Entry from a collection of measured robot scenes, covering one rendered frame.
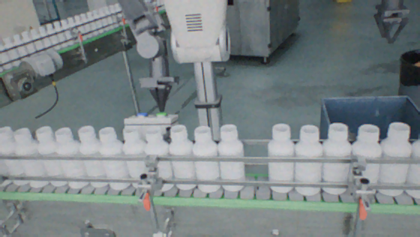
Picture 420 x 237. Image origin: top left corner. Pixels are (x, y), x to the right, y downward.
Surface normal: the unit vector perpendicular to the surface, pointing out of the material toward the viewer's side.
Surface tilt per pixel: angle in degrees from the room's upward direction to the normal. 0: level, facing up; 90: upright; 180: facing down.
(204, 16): 90
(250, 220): 90
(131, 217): 90
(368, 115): 90
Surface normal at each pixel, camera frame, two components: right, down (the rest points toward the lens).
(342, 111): -0.17, 0.48
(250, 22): -0.46, 0.46
